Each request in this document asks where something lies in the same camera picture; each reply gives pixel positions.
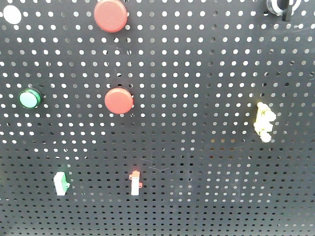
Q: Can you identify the middle red push button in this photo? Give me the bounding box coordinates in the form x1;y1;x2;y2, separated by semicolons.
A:
104;88;134;115

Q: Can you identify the black perforated pegboard panel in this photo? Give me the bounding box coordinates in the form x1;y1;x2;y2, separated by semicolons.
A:
0;0;315;236

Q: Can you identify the green white toggle switch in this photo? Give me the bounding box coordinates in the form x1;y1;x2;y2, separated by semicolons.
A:
53;172;70;196

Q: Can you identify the upper red push button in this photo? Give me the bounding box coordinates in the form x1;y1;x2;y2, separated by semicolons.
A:
94;0;127;33

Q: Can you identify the white round button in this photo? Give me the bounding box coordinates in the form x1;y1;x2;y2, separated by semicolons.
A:
3;5;22;25

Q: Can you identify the yellow white toggle switch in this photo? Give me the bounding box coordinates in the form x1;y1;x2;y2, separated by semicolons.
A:
253;102;277;143

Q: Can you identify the green round push button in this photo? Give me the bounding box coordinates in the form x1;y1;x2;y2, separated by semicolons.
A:
18;88;42;109

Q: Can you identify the red push button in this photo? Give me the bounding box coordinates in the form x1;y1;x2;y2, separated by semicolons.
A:
94;0;127;33
104;88;134;115

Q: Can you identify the red white toggle switch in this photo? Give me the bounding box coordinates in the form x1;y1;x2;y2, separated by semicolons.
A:
129;171;143;196

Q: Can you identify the black rotary selector switch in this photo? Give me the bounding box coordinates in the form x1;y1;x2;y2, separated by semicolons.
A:
266;0;302;22

